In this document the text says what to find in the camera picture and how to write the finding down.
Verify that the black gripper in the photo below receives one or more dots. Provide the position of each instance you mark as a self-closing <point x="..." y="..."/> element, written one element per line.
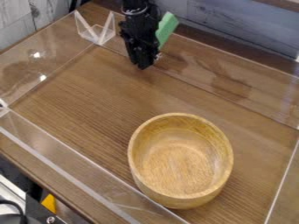
<point x="138" y="30"/>

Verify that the green rectangular block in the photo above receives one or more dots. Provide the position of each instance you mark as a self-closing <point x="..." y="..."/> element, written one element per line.
<point x="167" y="25"/>

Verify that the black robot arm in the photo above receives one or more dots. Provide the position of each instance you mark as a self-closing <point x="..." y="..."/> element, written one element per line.
<point x="138" y="5"/>

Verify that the brown wooden bowl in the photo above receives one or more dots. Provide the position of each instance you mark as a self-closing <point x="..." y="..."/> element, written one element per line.
<point x="180" y="159"/>

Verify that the yellow label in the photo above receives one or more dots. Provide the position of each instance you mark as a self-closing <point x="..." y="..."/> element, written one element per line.
<point x="49" y="203"/>

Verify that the black device with screw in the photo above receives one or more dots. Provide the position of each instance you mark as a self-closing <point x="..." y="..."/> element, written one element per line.
<point x="36" y="211"/>

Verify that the clear acrylic corner bracket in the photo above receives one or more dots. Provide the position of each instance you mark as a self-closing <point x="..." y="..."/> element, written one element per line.
<point x="95" y="33"/>

